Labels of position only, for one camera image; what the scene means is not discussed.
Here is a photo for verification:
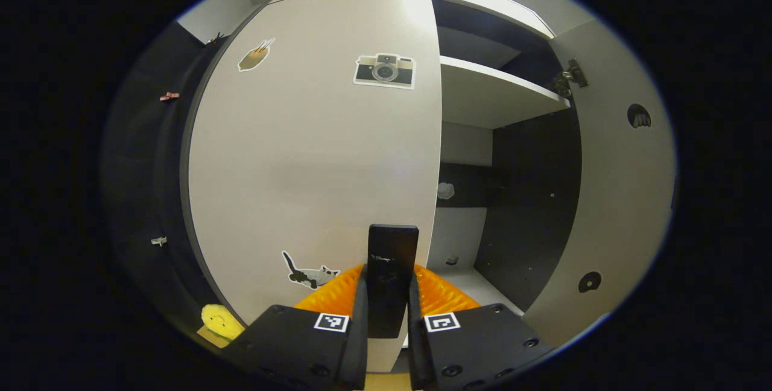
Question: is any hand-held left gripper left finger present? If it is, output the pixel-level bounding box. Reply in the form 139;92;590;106
226;263;370;390

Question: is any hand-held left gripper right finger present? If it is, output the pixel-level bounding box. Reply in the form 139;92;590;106
407;264;555;390

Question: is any black door handle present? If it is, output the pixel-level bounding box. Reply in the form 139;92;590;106
367;224;420;339

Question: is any beige double-door shoe cabinet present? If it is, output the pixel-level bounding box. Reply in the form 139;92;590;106
178;0;677;374

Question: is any camera-sticker beige cabinet door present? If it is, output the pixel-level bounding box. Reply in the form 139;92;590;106
188;0;443;374

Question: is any headphone-sticker beige cabinet door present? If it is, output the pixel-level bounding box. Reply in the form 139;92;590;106
522;17;677;349

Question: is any white cabinet shelf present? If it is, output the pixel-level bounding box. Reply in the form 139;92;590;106
449;267;525;317
440;56;571;130

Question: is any metal door hinge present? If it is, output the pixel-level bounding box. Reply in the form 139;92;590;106
552;58;589;99

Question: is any beige cabinet drawer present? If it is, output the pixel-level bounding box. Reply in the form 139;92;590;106
268;0;555;39

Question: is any yellow plush toy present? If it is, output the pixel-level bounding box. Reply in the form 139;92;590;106
201;304;247;342

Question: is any black backdrop cloth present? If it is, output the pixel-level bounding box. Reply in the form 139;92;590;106
103;20;242;343

